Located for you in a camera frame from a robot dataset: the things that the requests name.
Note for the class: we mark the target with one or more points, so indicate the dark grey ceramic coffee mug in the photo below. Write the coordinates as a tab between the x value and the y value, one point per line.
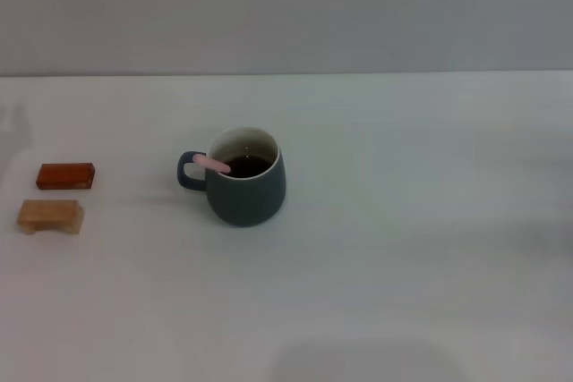
248	196

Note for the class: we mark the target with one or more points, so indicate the reddish brown wooden block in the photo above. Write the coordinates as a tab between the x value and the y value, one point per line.
67	175

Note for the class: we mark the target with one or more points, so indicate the light tan wooden block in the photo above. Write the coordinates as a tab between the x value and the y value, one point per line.
51	215

